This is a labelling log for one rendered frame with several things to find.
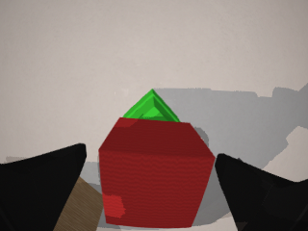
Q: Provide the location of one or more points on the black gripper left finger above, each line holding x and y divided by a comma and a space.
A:
34, 191

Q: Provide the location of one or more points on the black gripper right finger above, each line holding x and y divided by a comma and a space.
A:
258, 200

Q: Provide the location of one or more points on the red block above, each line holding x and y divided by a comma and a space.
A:
153, 173

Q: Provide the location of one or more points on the green block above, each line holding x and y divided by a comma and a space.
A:
152, 110
143, 101

